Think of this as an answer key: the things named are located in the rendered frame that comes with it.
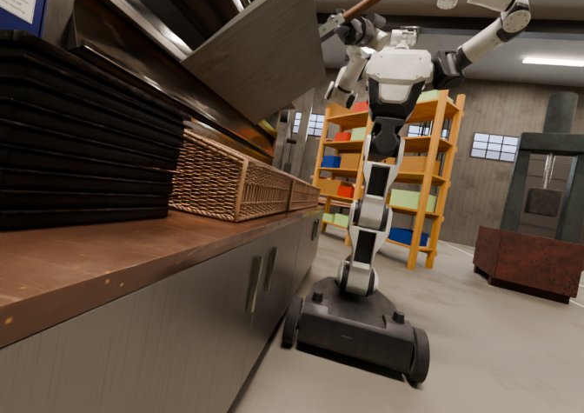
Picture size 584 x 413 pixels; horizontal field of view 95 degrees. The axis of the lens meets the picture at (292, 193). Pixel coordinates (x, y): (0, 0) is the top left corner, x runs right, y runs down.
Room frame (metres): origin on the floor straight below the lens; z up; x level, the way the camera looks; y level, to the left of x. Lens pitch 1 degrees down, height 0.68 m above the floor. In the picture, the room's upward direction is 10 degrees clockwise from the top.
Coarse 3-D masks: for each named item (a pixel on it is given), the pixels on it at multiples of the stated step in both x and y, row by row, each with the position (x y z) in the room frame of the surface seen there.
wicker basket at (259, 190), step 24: (192, 144) 0.64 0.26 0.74; (216, 144) 0.63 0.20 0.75; (192, 168) 0.64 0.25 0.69; (216, 168) 0.63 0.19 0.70; (240, 168) 0.62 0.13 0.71; (264, 168) 0.76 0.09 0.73; (192, 192) 0.64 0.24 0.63; (216, 192) 0.63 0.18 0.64; (240, 192) 0.62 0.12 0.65; (264, 192) 0.82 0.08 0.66; (288, 192) 1.15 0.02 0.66; (216, 216) 0.63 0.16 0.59; (240, 216) 0.65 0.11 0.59
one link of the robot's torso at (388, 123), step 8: (376, 120) 1.25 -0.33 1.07; (384, 120) 1.24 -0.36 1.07; (392, 120) 1.24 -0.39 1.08; (400, 120) 1.23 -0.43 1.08; (376, 128) 1.41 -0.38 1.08; (384, 128) 1.24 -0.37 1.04; (392, 128) 1.24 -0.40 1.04; (400, 128) 1.27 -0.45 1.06; (376, 136) 1.25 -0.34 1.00; (384, 136) 1.24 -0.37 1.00; (392, 136) 1.24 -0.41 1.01; (376, 144) 1.25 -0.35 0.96; (384, 144) 1.24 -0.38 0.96; (392, 144) 1.23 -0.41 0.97; (368, 152) 1.48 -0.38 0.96; (384, 152) 1.24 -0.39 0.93; (376, 160) 1.47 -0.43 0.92
